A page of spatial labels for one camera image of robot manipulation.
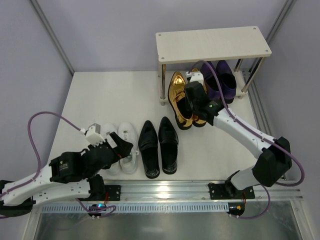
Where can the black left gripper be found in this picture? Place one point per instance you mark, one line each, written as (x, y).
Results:
(113, 148)

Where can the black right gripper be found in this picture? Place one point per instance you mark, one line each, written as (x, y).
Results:
(194, 92)

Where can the purple loafer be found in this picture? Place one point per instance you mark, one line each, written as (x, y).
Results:
(227, 81)
(210, 81)

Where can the gold loafer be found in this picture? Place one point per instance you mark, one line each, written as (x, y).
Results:
(196, 121)
(177, 99)

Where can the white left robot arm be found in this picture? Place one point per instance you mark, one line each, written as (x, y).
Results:
(72, 175)

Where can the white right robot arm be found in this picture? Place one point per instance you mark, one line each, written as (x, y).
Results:
(272, 155)

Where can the white two-tier shoe shelf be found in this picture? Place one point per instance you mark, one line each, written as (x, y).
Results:
(190, 46)

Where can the white right sneaker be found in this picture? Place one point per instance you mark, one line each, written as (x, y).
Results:
(128, 133)

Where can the black patent left loafer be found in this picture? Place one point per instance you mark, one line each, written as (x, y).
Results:
(148, 147)

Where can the black patent loafer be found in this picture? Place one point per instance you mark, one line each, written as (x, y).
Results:
(169, 142)
(148, 147)

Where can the black patent right loafer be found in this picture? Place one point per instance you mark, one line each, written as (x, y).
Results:
(169, 142)

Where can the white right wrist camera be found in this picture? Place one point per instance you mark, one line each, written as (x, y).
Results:
(194, 76)

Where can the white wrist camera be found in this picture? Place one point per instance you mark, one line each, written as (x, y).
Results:
(194, 76)
(93, 134)

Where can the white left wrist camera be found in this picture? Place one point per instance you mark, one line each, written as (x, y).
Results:
(93, 134)

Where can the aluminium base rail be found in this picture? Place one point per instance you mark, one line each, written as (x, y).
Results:
(193, 190)

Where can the grey slotted cable duct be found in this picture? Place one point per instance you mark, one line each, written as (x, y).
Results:
(144, 207)

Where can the right corner aluminium post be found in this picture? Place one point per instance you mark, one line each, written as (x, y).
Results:
(280, 19)

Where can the corner aluminium post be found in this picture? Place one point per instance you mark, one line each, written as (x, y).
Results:
(51, 34)
(280, 19)

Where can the left corner aluminium post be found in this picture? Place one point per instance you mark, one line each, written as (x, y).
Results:
(51, 34)

